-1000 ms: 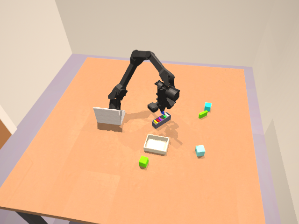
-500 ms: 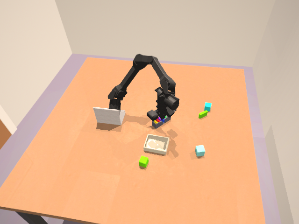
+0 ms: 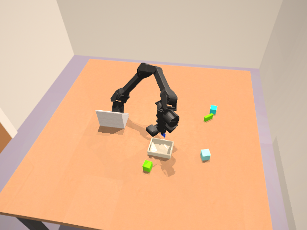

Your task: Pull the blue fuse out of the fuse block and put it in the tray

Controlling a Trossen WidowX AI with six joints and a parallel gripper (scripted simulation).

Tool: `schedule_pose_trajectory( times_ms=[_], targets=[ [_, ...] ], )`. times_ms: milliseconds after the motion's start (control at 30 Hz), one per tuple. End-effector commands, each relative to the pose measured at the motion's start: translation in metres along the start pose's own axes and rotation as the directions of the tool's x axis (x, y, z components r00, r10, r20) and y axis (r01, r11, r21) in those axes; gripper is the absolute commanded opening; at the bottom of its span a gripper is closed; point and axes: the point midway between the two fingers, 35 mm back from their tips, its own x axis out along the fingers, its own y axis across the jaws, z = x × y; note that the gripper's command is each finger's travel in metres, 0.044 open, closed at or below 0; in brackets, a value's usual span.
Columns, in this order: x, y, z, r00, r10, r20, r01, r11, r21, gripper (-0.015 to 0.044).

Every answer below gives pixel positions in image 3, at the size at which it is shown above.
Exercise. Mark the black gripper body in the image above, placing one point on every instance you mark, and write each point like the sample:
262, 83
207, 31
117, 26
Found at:
153, 130

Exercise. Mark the green rectangular block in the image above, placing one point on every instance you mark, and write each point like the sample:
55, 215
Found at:
208, 117

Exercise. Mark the small light blue cube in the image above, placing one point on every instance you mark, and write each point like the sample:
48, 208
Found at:
205, 154

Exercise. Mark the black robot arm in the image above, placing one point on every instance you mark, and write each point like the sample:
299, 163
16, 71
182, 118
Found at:
168, 97

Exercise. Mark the cyan cube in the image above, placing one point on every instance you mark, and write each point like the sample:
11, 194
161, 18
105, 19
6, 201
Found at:
213, 109

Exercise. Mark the lime green cube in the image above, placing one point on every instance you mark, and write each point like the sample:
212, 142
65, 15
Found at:
147, 165

